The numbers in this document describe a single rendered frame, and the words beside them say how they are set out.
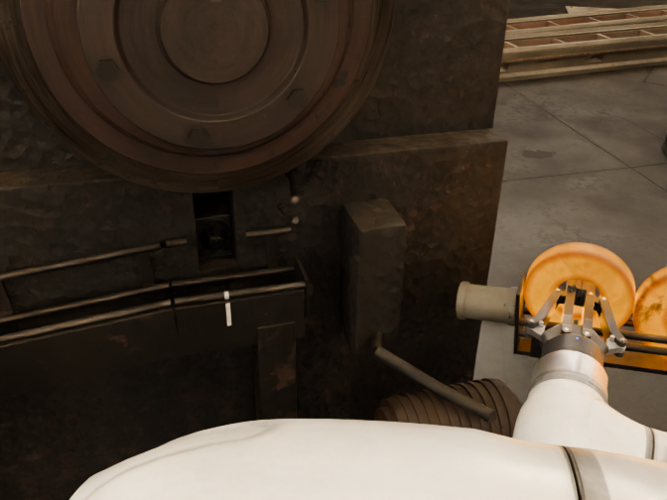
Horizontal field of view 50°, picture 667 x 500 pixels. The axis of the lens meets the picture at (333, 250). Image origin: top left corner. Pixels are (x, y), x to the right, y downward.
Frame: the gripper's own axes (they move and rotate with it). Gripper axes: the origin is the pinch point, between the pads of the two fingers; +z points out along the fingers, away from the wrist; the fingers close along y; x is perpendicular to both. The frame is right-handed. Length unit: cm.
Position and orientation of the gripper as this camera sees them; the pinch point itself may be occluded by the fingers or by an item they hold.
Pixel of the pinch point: (581, 284)
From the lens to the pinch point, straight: 110.6
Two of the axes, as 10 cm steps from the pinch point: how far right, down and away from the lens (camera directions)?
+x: 0.0, -8.4, -5.5
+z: 3.4, -5.2, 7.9
